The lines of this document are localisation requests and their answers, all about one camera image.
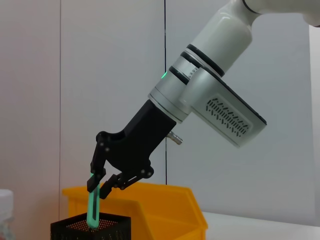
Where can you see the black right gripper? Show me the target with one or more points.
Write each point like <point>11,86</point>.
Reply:
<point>140,140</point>

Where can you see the green utility knife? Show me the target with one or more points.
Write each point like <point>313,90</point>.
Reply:
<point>93,212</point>

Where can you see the clear green-label water bottle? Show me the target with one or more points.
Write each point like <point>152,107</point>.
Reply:
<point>6,215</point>

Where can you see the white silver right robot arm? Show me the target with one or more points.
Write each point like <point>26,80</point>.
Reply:
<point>220,62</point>

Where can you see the black mesh pen holder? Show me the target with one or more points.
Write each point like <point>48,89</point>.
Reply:
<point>112,230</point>

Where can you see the yellow plastic bin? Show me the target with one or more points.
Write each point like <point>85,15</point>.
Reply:
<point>162,212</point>

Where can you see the right gripper silver plug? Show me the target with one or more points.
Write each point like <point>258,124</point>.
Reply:
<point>175,137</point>

